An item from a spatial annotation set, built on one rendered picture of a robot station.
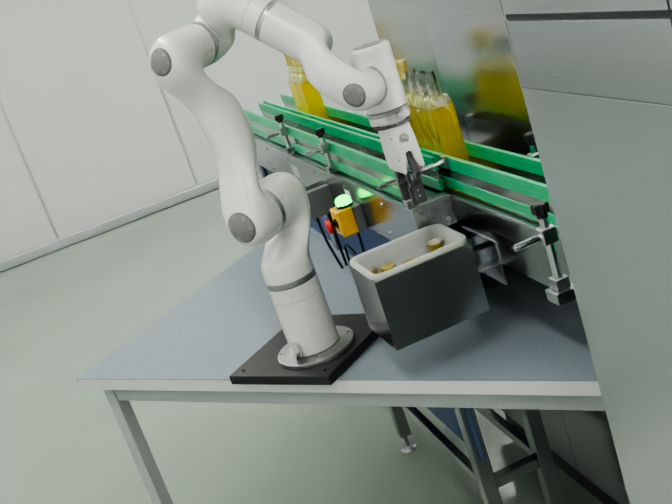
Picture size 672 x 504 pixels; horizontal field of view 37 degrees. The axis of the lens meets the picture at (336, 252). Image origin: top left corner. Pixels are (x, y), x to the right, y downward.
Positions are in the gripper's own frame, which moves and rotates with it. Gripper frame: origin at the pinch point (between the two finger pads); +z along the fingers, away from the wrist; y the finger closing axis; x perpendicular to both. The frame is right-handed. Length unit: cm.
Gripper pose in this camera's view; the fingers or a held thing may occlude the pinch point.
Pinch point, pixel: (412, 192)
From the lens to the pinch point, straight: 206.0
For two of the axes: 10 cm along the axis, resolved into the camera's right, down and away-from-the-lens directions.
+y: -3.0, -2.1, 9.3
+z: 3.0, 9.0, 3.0
